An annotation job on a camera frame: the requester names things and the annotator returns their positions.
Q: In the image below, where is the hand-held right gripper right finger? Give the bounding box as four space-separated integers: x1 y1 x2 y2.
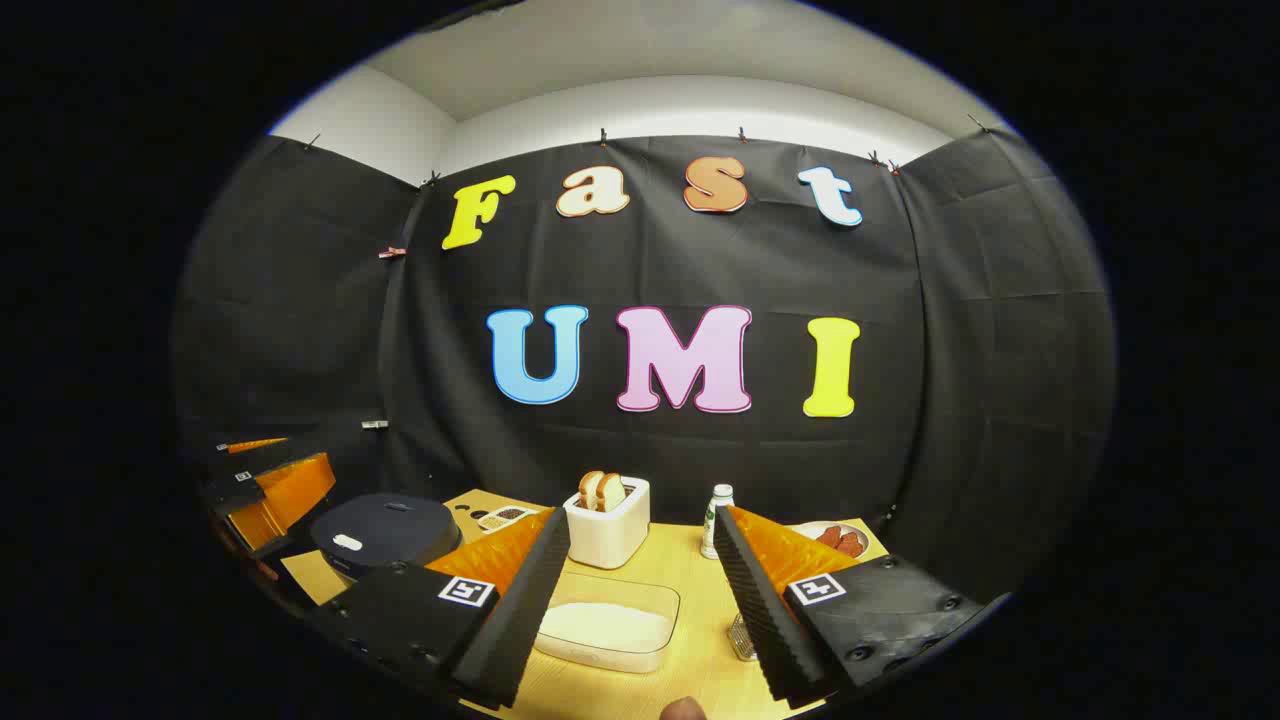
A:
712 503 1013 711

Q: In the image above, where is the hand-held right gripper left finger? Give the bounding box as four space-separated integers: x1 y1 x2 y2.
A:
305 505 573 711

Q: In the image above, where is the white rice heap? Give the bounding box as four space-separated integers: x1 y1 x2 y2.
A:
540 600 673 656

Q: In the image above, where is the dark blue rice cooker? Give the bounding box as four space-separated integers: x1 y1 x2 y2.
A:
308 490 464 583

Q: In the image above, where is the clear plastic rice container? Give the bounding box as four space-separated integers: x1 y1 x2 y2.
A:
533 572 682 674

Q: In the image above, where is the white round plate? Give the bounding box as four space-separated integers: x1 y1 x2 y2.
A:
790 520 871 561

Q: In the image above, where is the white green-label bottle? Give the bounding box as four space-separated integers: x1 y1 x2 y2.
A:
700 484 737 560

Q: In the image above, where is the white toaster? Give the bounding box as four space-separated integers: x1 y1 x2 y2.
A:
563 477 651 571

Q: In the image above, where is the black backdrop cloth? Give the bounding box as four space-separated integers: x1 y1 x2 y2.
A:
172 125 1117 611

